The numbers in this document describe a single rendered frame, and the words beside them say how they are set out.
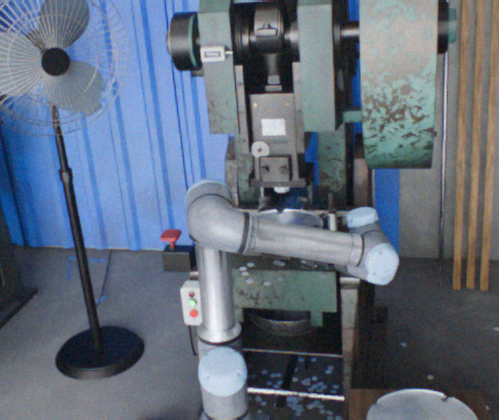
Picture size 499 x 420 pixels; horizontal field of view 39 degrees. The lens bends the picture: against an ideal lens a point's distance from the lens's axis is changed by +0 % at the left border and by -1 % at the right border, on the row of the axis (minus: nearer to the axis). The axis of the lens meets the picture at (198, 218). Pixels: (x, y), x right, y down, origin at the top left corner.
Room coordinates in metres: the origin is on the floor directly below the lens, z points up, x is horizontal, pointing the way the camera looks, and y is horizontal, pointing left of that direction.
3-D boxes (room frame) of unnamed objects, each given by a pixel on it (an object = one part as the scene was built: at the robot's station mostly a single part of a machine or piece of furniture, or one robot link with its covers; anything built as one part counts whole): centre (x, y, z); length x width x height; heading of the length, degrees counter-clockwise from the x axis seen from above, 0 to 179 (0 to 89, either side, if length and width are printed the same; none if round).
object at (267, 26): (2.18, -0.29, 1.27); 0.21 x 0.12 x 0.34; 162
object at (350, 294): (2.23, -0.59, 0.45); 0.92 x 0.12 x 0.90; 162
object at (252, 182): (2.18, -0.29, 0.86); 0.20 x 0.16 x 0.05; 72
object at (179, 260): (2.06, 0.08, 0.62); 0.10 x 0.06 x 0.20; 72
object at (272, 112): (2.14, -0.28, 1.04); 0.17 x 0.15 x 0.30; 162
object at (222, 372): (1.44, -0.02, 0.62); 0.13 x 0.12 x 0.14; 179
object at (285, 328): (2.18, -0.29, 0.36); 0.34 x 0.34 x 0.10
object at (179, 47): (2.28, -0.06, 1.31); 0.22 x 0.12 x 0.22; 162
